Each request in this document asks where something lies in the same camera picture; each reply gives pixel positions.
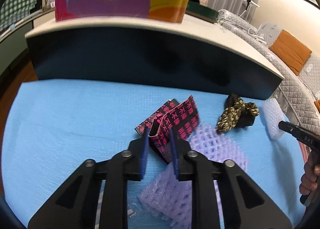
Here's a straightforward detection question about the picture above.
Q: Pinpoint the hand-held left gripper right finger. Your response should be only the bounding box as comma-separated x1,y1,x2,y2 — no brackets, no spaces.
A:
169,128,293,229

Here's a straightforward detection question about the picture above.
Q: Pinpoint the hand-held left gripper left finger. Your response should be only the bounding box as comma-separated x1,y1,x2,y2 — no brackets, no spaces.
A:
27,133,150,229

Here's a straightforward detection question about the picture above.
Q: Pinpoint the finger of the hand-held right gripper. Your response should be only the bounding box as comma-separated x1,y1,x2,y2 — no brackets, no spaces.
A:
278,120,320,149

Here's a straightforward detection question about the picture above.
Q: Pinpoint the pink plastic basin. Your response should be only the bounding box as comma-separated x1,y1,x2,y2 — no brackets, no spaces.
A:
299,141,309,167

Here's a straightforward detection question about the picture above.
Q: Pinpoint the black and pink carton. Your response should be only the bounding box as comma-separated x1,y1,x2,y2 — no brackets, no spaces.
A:
134,95,200,163

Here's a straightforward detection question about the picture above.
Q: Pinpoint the person's right hand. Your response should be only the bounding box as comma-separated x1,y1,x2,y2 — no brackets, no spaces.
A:
299,154,320,196

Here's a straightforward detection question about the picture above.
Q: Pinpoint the white foam net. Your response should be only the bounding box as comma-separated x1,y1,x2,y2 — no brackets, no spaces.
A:
262,98,284,141

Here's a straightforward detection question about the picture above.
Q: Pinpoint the grey quilted sofa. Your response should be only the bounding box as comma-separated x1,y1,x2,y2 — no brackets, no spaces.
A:
217,9,320,129

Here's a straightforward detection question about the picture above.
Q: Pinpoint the leopard print cloth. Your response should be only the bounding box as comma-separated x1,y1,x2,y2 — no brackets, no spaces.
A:
215,93,260,134

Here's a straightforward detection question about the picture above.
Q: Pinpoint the blue table mat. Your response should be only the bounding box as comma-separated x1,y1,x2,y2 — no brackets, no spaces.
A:
5,80,307,229

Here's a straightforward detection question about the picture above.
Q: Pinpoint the white top coffee table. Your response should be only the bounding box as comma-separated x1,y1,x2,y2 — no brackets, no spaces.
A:
25,13,285,101

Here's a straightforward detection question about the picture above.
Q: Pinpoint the white desk lamp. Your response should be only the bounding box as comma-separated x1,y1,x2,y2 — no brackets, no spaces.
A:
239,0,260,20

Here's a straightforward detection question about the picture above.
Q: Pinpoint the dark green box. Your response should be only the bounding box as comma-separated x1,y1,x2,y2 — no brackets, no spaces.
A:
186,0,219,24

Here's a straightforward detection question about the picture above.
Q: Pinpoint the television cabinet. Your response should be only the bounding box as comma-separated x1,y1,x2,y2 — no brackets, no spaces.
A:
0,9,55,77

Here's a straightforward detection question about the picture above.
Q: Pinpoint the green checked cloth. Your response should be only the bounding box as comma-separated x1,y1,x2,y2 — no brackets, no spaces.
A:
0,0,40,37

